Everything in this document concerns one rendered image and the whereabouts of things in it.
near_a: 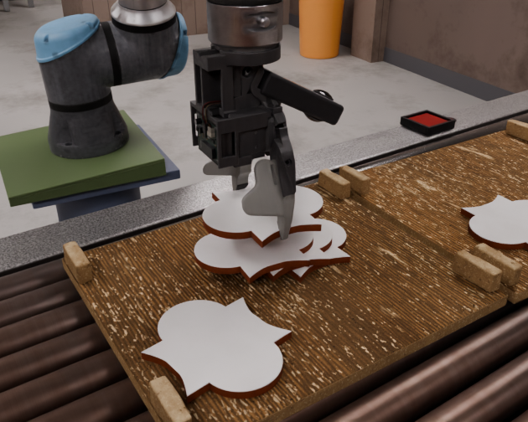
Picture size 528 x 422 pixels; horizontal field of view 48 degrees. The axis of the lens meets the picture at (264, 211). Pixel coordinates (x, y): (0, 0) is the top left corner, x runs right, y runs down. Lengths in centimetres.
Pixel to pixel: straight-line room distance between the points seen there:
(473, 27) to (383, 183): 363
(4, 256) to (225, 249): 31
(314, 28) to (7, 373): 474
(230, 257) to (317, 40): 461
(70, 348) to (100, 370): 5
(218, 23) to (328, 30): 465
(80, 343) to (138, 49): 60
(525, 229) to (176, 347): 49
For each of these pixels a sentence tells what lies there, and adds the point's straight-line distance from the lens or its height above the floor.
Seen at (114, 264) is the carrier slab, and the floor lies 94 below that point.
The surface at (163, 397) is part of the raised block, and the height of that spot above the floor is 96.
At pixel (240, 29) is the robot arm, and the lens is 58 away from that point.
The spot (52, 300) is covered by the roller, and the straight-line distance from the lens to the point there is 76.
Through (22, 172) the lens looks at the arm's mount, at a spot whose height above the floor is 89.
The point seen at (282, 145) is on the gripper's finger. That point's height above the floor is 111.
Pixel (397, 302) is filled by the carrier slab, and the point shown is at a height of 94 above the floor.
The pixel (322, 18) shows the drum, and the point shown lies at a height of 34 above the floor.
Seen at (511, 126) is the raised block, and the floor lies 95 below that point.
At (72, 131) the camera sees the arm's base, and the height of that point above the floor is 95.
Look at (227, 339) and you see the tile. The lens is 61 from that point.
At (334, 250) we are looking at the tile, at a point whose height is 95.
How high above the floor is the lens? 135
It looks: 29 degrees down
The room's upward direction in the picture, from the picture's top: straight up
